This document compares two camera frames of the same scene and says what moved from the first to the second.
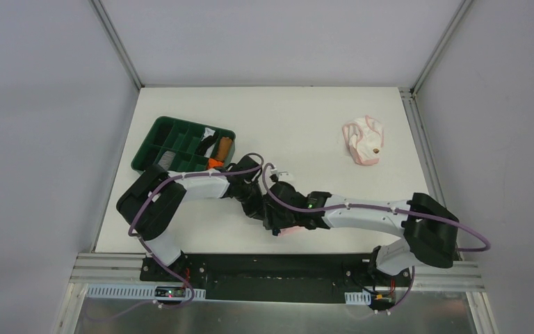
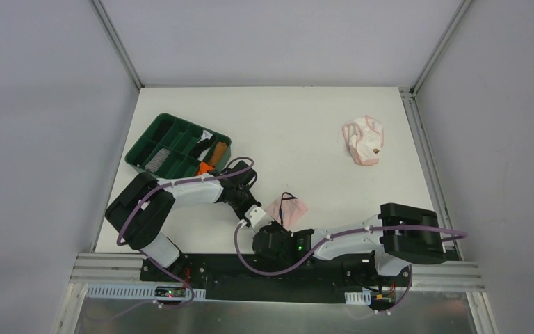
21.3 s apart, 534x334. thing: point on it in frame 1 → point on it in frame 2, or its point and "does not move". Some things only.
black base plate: [277, 277] does not move
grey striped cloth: [167, 159] → [157, 159]
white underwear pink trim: [364, 138] does not move
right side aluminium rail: [418, 126] does not move
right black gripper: [275, 221] → [273, 230]
